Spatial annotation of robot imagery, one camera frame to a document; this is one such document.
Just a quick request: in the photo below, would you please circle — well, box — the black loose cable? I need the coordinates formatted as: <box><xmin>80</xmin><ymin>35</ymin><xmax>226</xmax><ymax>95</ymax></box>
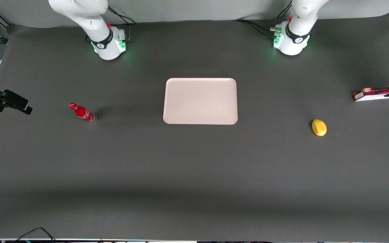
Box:
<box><xmin>12</xmin><ymin>227</ymin><xmax>57</xmax><ymax>243</ymax></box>

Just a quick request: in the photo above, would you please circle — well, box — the black base cable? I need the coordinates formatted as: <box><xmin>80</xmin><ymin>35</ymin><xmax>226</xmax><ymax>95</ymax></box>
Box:
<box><xmin>249</xmin><ymin>22</ymin><xmax>278</xmax><ymax>38</ymax></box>
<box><xmin>112</xmin><ymin>13</ymin><xmax>131</xmax><ymax>42</ymax></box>
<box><xmin>234</xmin><ymin>19</ymin><xmax>277</xmax><ymax>31</ymax></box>
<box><xmin>108</xmin><ymin>6</ymin><xmax>137</xmax><ymax>25</ymax></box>
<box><xmin>277</xmin><ymin>7</ymin><xmax>293</xmax><ymax>20</ymax></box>

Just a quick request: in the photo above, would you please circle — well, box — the red cookie box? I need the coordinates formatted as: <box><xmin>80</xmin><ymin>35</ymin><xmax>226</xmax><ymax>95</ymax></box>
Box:
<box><xmin>352</xmin><ymin>87</ymin><xmax>389</xmax><ymax>102</ymax></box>

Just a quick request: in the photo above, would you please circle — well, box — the pink rectangular plastic tray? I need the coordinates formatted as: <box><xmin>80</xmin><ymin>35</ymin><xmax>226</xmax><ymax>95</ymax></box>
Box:
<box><xmin>163</xmin><ymin>78</ymin><xmax>238</xmax><ymax>125</ymax></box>

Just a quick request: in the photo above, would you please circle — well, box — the dark grey table mat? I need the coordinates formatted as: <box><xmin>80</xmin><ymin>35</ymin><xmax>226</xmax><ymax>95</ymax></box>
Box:
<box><xmin>0</xmin><ymin>12</ymin><xmax>389</xmax><ymax>241</ymax></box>

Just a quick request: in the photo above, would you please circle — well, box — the yellow lemon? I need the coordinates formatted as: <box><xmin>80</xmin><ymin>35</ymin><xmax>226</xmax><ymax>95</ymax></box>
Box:
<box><xmin>312</xmin><ymin>119</ymin><xmax>327</xmax><ymax>137</ymax></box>

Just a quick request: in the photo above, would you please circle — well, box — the red cola bottle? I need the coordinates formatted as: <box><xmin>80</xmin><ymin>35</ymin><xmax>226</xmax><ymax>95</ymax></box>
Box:
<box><xmin>69</xmin><ymin>103</ymin><xmax>98</xmax><ymax>125</ymax></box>

